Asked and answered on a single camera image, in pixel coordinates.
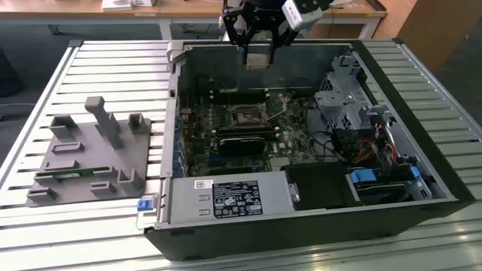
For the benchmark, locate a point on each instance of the grey parts rack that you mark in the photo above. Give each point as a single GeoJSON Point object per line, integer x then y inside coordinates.
{"type": "Point", "coordinates": [94, 158]}

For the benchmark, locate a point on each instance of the hard disk in blue carrier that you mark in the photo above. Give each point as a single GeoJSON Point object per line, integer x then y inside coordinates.
{"type": "Point", "coordinates": [361, 176]}

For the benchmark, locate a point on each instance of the silver CPU plate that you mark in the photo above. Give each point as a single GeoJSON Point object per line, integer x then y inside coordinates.
{"type": "Point", "coordinates": [258, 60]}

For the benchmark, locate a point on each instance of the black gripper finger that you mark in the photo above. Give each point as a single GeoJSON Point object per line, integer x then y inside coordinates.
{"type": "Point", "coordinates": [227, 24]}
{"type": "Point", "coordinates": [285, 38]}

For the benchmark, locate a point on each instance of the grey power supply unit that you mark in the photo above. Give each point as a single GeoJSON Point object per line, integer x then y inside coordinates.
{"type": "Point", "coordinates": [189, 203]}

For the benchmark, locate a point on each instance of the wooden cabinet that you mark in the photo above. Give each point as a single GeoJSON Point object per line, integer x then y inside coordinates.
{"type": "Point", "coordinates": [433, 28]}

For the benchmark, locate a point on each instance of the wooden desk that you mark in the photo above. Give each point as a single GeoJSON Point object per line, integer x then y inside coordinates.
{"type": "Point", "coordinates": [75, 14]}

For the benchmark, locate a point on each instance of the black graphics card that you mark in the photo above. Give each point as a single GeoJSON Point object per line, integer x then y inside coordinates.
{"type": "Point", "coordinates": [241, 145]}

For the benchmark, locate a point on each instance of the blue case latch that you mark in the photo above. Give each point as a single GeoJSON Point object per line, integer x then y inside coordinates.
{"type": "Point", "coordinates": [147, 204]}

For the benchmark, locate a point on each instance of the black open PC case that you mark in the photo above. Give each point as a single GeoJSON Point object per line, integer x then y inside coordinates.
{"type": "Point", "coordinates": [263, 240]}

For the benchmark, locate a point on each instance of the green RAM stick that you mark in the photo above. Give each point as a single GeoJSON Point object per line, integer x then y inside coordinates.
{"type": "Point", "coordinates": [87, 171]}

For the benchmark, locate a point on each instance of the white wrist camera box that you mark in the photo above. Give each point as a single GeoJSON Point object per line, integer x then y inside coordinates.
{"type": "Point", "coordinates": [301, 15]}

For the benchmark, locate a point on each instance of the blue plastic clip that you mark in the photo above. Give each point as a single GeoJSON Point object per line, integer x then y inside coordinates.
{"type": "Point", "coordinates": [414, 172]}

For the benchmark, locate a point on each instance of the green motherboard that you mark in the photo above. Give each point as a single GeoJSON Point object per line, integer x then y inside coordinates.
{"type": "Point", "coordinates": [294, 141]}

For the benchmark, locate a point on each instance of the black plastic drive cover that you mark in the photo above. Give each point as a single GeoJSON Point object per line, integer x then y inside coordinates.
{"type": "Point", "coordinates": [320, 186]}

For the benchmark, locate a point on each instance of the grey metal disk bay cage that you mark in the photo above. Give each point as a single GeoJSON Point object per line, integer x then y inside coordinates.
{"type": "Point", "coordinates": [338, 104]}

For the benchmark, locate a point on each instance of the silver chipset heatsink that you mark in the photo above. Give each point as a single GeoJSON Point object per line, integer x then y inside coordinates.
{"type": "Point", "coordinates": [279, 163]}

